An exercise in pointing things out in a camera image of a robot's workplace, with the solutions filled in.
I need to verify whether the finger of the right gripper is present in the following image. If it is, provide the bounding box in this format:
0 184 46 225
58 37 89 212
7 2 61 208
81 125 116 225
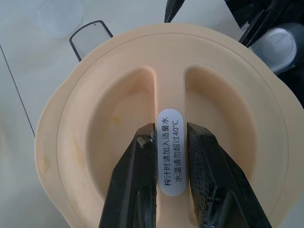
164 0 186 23

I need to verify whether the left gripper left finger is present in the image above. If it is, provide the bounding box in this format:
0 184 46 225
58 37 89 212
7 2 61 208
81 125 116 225
98 123 159 228

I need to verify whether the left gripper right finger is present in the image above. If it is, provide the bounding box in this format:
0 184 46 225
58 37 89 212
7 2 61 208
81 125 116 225
187 122 273 228

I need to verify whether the yellow blender lid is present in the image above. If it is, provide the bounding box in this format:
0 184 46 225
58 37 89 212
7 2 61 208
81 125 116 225
34 24 302 228

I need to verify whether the clear blender jar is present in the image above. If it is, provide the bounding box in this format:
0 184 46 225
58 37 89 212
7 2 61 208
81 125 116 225
68 20 114 60

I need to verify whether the silver rounded robot leg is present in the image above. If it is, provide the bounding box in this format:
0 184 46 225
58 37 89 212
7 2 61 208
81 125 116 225
250 22 298 75

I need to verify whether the empty clear plastic cup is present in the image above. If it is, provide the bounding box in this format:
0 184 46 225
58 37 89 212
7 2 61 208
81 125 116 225
35 0 84 40

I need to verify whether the black metal table bracket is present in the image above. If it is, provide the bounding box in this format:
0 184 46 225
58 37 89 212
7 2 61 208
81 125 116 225
238 0 282 48

